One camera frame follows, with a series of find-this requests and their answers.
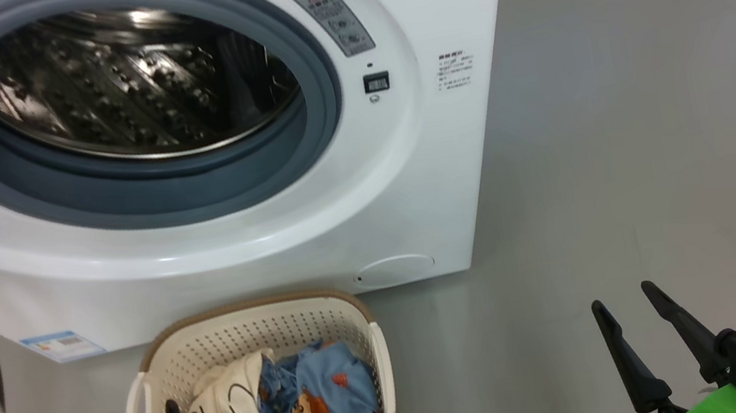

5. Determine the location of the grey rubber door seal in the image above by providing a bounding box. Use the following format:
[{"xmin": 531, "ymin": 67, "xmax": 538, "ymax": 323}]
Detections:
[{"xmin": 0, "ymin": 0, "xmax": 362, "ymax": 259}]

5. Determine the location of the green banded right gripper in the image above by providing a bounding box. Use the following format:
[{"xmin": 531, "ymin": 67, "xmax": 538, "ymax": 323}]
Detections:
[{"xmin": 588, "ymin": 265, "xmax": 736, "ymax": 413}]

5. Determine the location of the black door latch slot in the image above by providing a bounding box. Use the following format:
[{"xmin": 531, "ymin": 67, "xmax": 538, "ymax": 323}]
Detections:
[{"xmin": 362, "ymin": 70, "xmax": 393, "ymax": 95}]

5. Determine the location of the round white filter cover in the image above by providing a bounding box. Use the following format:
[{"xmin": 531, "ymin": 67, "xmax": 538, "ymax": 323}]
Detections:
[{"xmin": 351, "ymin": 249, "xmax": 439, "ymax": 293}]

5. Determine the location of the white front-load washing machine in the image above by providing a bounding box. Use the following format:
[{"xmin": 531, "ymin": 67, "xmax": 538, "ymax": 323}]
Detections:
[{"xmin": 0, "ymin": 0, "xmax": 571, "ymax": 375}]

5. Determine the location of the grey warning sticker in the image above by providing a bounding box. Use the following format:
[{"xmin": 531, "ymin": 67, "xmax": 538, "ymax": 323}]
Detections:
[{"xmin": 292, "ymin": 0, "xmax": 378, "ymax": 66}]

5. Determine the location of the blue energy label sticker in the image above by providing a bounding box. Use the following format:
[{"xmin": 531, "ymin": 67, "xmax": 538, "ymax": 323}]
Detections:
[{"xmin": 19, "ymin": 324, "xmax": 107, "ymax": 371}]

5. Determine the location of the cream perforated laundry basket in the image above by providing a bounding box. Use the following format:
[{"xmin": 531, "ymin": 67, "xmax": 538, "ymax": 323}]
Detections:
[{"xmin": 107, "ymin": 278, "xmax": 400, "ymax": 413}]

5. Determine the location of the small printed text label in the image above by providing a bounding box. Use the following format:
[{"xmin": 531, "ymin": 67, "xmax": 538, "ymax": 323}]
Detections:
[{"xmin": 433, "ymin": 47, "xmax": 481, "ymax": 93}]

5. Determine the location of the steel washing machine drum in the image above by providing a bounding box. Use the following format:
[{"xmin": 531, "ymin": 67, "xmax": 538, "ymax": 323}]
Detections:
[{"xmin": 0, "ymin": 0, "xmax": 311, "ymax": 189}]

